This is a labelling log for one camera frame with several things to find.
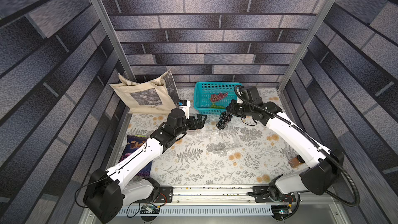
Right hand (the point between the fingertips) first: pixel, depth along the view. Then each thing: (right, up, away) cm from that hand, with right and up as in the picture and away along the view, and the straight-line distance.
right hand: (223, 107), depth 78 cm
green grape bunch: (-2, -1, +25) cm, 26 cm away
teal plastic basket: (-10, +10, +36) cm, 39 cm away
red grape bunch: (-1, +6, +32) cm, 33 cm away
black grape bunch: (0, -6, 0) cm, 6 cm away
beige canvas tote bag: (-38, +6, +16) cm, 41 cm away
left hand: (-12, -5, -2) cm, 13 cm away
